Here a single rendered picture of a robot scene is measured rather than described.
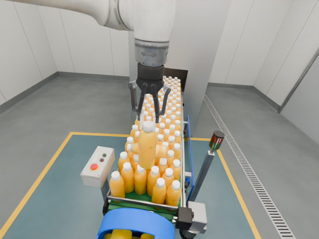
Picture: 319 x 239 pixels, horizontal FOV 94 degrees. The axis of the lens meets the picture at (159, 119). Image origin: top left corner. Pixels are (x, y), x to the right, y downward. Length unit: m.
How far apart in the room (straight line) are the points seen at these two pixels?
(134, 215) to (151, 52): 0.50
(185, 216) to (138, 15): 0.82
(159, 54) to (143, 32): 0.06
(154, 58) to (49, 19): 4.86
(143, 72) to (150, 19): 0.12
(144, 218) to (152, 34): 0.54
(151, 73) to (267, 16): 4.96
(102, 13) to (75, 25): 4.44
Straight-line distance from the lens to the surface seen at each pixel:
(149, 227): 0.59
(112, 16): 0.49
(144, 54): 0.40
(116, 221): 0.61
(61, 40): 5.16
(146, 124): 0.54
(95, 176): 0.86
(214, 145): 0.93
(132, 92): 0.48
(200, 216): 1.05
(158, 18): 0.38
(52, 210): 2.16
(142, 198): 0.99
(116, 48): 4.68
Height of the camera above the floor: 1.79
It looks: 35 degrees down
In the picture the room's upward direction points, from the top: 6 degrees clockwise
